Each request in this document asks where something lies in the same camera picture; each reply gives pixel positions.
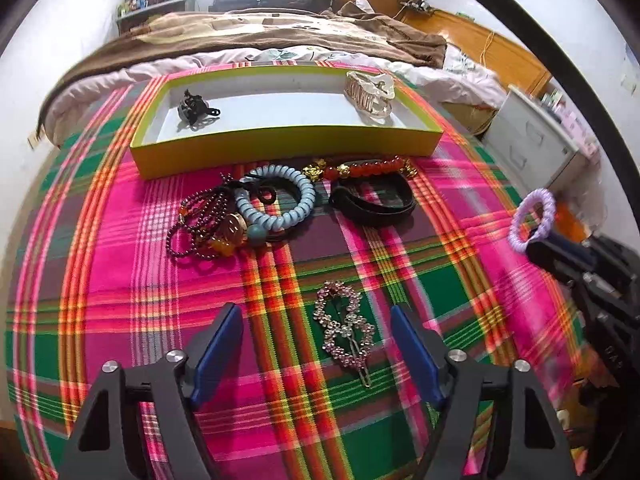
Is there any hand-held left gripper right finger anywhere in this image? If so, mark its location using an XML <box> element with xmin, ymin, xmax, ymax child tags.
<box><xmin>390</xmin><ymin>304</ymin><xmax>576</xmax><ymax>480</ymax></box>

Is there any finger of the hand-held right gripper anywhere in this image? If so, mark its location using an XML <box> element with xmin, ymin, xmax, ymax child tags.
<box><xmin>527</xmin><ymin>239</ymin><xmax>598</xmax><ymax>283</ymax></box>

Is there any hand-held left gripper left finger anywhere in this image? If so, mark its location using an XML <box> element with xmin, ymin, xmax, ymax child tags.
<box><xmin>59</xmin><ymin>303</ymin><xmax>244</xmax><ymax>480</ymax></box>

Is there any purple spiral hair tie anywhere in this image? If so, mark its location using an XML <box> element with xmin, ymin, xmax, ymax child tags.
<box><xmin>509</xmin><ymin>188</ymin><xmax>557</xmax><ymax>253</ymax></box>

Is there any pink rhinestone hair clip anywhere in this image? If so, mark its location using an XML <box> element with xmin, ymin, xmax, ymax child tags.
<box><xmin>313</xmin><ymin>281</ymin><xmax>376</xmax><ymax>388</ymax></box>

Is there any black wristband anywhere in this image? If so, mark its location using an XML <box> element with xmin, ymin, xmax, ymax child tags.
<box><xmin>329</xmin><ymin>179</ymin><xmax>416</xmax><ymax>225</ymax></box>

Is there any dark beaded hair tie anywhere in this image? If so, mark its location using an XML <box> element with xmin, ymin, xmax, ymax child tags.
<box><xmin>166</xmin><ymin>174</ymin><xmax>278</xmax><ymax>263</ymax></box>

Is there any blue spiral hair tie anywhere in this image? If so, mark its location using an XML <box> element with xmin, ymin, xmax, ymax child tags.
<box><xmin>234</xmin><ymin>164</ymin><xmax>317</xmax><ymax>233</ymax></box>

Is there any red bead bracelet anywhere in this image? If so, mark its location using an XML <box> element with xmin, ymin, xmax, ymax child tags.
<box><xmin>302</xmin><ymin>156</ymin><xmax>418</xmax><ymax>181</ymax></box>

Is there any yellow-green cardboard tray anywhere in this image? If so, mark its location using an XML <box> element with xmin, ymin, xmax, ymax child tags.
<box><xmin>129</xmin><ymin>63</ymin><xmax>445</xmax><ymax>180</ymax></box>

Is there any orange object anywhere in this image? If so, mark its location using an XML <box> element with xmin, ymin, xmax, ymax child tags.
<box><xmin>552</xmin><ymin>202</ymin><xmax>601</xmax><ymax>241</ymax></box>

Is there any white cabinet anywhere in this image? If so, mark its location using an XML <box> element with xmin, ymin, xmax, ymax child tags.
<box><xmin>492</xmin><ymin>85</ymin><xmax>591</xmax><ymax>191</ymax></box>

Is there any pink and green plaid tablecloth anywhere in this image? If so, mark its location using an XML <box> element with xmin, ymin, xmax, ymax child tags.
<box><xmin>5</xmin><ymin>60</ymin><xmax>586</xmax><ymax>480</ymax></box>

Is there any yellow bed base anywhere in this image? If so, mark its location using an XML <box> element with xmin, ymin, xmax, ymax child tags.
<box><xmin>440</xmin><ymin>100</ymin><xmax>501</xmax><ymax>136</ymax></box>

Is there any floral quilt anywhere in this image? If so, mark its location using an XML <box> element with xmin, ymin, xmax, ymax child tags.
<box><xmin>47</xmin><ymin>45</ymin><xmax>506</xmax><ymax>126</ymax></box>

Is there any wooden headboard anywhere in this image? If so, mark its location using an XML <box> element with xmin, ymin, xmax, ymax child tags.
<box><xmin>400</xmin><ymin>7</ymin><xmax>553</xmax><ymax>98</ymax></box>

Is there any clear and gold hair claw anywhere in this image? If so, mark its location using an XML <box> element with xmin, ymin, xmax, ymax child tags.
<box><xmin>343</xmin><ymin>70</ymin><xmax>397</xmax><ymax>125</ymax></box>

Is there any black hair claw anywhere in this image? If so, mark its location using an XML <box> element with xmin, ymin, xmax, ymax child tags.
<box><xmin>176</xmin><ymin>89</ymin><xmax>222</xmax><ymax>128</ymax></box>

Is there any brown blanket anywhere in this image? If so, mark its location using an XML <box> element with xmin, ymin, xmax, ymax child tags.
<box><xmin>37</xmin><ymin>9</ymin><xmax>448</xmax><ymax>131</ymax></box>

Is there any desk with bottles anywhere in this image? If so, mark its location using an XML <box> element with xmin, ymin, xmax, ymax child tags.
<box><xmin>116</xmin><ymin>0</ymin><xmax>196</xmax><ymax>31</ymax></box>

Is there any black cable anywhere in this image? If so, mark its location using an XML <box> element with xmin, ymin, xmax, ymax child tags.
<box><xmin>430</xmin><ymin>0</ymin><xmax>640</xmax><ymax>241</ymax></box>

